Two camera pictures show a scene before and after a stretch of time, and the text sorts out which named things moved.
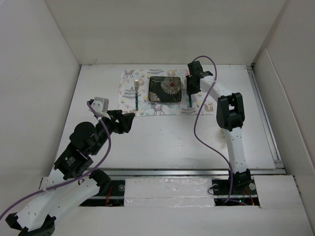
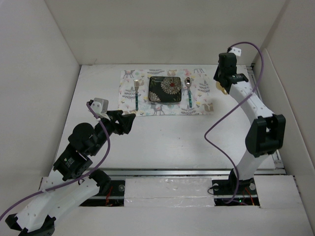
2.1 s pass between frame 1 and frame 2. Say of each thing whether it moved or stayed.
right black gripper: moved
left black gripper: stayed
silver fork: stayed
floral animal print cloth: stayed
